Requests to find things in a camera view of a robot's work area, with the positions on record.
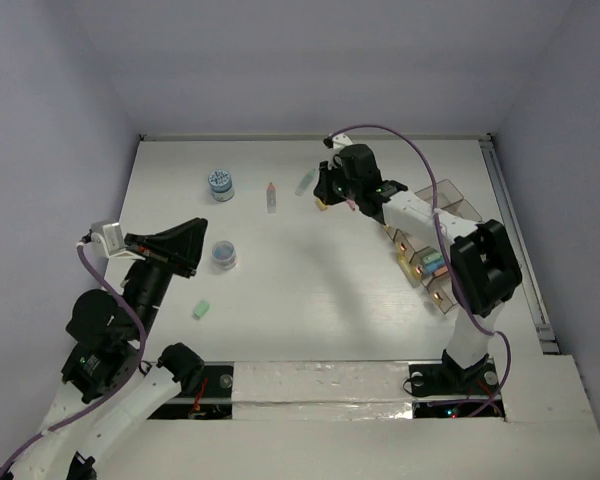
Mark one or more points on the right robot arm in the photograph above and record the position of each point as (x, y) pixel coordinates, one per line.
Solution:
(479, 256)

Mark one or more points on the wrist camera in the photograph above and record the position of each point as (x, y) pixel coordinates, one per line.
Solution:
(337, 142)
(107, 241)

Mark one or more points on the aluminium rail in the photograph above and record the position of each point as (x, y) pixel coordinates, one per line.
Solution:
(544, 330)

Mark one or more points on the green highlighter on table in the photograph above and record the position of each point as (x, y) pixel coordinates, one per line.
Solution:
(305, 183)

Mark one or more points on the blue lidded paint jar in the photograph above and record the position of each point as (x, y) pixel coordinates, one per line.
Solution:
(221, 185)

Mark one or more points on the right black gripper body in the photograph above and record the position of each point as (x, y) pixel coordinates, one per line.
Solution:
(337, 187)

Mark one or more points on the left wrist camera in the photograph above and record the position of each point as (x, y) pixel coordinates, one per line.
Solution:
(107, 241)

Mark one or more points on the green highlighter cap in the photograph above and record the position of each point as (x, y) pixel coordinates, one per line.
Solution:
(200, 309)

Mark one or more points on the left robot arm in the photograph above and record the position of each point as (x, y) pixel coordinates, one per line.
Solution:
(103, 396)

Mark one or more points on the silver foil strip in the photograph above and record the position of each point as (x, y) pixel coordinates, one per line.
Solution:
(320, 391)

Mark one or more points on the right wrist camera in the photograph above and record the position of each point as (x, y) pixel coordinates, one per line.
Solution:
(337, 142)

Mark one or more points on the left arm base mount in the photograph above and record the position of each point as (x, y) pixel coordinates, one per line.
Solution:
(211, 400)

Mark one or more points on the clear jar blue contents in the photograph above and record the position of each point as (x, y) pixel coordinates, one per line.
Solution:
(224, 254)

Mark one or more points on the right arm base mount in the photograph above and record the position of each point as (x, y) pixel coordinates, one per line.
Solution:
(444, 390)

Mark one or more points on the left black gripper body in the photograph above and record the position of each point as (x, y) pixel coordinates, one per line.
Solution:
(161, 255)

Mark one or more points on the yellow highlighter cap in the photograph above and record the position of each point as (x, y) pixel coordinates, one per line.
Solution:
(321, 206)

